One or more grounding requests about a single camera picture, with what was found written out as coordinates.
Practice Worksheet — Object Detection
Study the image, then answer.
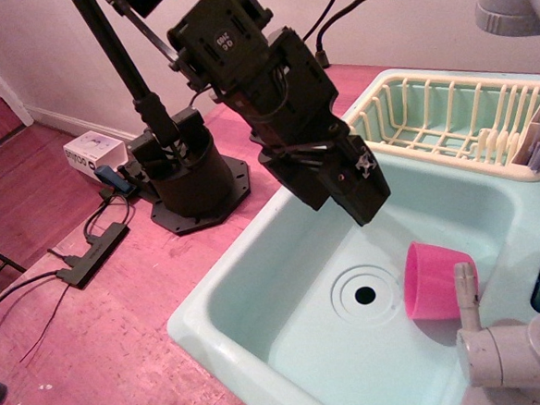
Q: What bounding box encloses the pink plastic cup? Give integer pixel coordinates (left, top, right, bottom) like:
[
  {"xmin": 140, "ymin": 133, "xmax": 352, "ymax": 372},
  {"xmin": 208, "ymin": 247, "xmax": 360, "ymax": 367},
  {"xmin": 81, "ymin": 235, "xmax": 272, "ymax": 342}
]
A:
[{"xmin": 404, "ymin": 241, "xmax": 477, "ymax": 321}]

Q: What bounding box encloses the mint green toy sink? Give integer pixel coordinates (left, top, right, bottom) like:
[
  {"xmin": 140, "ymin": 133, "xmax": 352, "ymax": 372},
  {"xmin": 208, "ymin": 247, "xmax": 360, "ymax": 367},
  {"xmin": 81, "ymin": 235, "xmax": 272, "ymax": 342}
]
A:
[{"xmin": 167, "ymin": 153, "xmax": 540, "ymax": 405}]

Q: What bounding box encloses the white Oculus box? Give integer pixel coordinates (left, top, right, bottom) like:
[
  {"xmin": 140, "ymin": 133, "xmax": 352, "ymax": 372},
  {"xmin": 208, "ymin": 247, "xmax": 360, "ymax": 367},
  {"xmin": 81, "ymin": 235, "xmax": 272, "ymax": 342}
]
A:
[{"xmin": 63, "ymin": 130, "xmax": 128, "ymax": 180}]

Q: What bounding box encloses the thin black wire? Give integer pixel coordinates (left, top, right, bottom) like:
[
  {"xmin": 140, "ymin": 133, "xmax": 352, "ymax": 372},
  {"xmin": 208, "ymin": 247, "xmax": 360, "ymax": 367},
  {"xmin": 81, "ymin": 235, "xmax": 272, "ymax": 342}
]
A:
[{"xmin": 14, "ymin": 283, "xmax": 76, "ymax": 364}]

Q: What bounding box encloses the black power cable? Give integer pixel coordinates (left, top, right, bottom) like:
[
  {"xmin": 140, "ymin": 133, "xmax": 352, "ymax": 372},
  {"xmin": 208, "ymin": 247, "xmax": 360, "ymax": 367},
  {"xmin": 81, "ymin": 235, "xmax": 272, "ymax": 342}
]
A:
[{"xmin": 300, "ymin": 0, "xmax": 410, "ymax": 69}]

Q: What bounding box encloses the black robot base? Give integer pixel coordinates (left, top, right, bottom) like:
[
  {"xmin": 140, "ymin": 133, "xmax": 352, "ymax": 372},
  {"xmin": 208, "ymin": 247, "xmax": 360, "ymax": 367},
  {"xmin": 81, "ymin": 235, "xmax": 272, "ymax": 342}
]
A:
[{"xmin": 118, "ymin": 107, "xmax": 251, "ymax": 236}]

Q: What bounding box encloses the cream dish drying rack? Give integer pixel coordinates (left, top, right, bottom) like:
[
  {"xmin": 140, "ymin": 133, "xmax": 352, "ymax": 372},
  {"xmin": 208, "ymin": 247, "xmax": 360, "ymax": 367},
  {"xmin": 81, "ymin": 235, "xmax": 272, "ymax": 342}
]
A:
[{"xmin": 344, "ymin": 69, "xmax": 540, "ymax": 182}]

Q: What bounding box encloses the black USB hub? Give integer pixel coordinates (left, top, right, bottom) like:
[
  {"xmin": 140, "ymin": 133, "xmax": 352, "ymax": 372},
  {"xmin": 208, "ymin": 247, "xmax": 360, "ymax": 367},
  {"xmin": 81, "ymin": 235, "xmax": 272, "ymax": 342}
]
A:
[{"xmin": 47, "ymin": 222, "xmax": 129, "ymax": 289}]

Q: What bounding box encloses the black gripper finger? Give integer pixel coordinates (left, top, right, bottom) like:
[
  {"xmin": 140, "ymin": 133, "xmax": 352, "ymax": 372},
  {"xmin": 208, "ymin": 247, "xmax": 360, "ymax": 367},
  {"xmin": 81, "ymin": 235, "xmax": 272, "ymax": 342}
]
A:
[
  {"xmin": 321, "ymin": 135, "xmax": 391, "ymax": 226},
  {"xmin": 258, "ymin": 149, "xmax": 330, "ymax": 211}
]

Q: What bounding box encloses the blue clamp handle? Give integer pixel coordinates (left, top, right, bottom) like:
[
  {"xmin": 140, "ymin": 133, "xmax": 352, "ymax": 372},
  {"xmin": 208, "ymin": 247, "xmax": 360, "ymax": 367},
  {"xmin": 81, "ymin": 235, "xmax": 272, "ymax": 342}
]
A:
[{"xmin": 93, "ymin": 165, "xmax": 136, "ymax": 196}]

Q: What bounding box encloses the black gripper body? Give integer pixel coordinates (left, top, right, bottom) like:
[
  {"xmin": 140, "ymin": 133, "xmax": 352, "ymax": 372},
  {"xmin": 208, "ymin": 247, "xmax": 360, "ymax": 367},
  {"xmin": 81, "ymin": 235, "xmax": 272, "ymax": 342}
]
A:
[{"xmin": 214, "ymin": 21, "xmax": 359, "ymax": 215}]

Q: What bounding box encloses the white toy faucet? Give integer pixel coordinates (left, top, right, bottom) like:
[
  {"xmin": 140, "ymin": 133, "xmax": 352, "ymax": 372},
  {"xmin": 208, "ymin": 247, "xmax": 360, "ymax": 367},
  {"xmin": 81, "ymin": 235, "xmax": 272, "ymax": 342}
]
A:
[{"xmin": 454, "ymin": 263, "xmax": 540, "ymax": 405}]

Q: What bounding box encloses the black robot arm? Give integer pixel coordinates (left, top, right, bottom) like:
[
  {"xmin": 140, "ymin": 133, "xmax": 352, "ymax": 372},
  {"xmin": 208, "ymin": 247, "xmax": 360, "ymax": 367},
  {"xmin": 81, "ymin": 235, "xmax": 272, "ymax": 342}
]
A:
[{"xmin": 71, "ymin": 0, "xmax": 390, "ymax": 235}]

